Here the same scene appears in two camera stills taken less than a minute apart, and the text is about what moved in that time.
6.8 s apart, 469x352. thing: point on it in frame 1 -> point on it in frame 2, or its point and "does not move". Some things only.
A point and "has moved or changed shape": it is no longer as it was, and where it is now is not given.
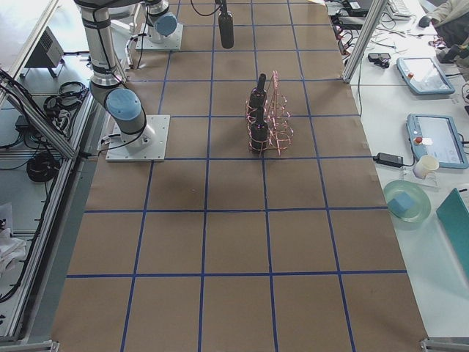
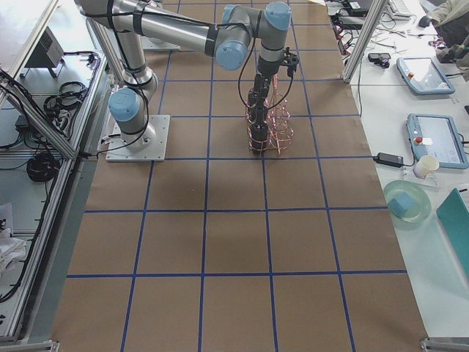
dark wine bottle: [226, 29] has moved or changed shape
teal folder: [456, 217] does not move
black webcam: [381, 59] does not move
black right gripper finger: [223, 9] -> [267, 69]
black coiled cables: [42, 166] does not move
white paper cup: [425, 164] does not move
